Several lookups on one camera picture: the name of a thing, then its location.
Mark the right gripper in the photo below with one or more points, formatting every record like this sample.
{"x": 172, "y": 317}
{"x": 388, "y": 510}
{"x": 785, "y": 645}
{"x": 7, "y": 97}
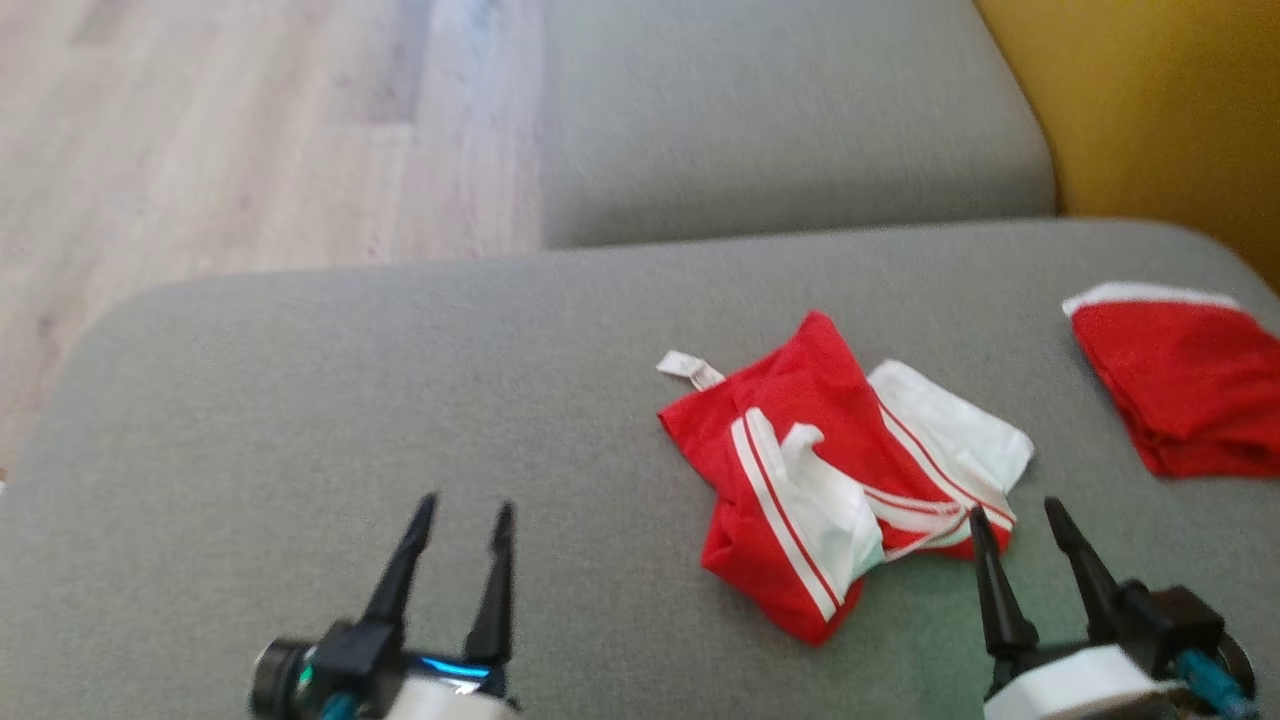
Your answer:
{"x": 1110, "y": 680}

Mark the red white basketball jersey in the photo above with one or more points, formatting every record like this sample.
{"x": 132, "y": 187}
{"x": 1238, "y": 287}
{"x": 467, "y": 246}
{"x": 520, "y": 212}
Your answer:
{"x": 810, "y": 480}

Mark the small grey sofa cushion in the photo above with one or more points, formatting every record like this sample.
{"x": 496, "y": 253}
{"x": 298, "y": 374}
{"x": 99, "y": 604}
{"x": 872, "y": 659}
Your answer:
{"x": 780, "y": 110}

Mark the large grey sofa seat cushion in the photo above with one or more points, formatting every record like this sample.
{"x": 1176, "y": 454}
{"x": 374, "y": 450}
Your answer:
{"x": 400, "y": 400}

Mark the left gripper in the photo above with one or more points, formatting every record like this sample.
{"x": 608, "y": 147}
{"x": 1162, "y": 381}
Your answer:
{"x": 370, "y": 680}

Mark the red white basketball shorts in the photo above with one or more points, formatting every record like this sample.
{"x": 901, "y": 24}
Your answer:
{"x": 1190, "y": 390}

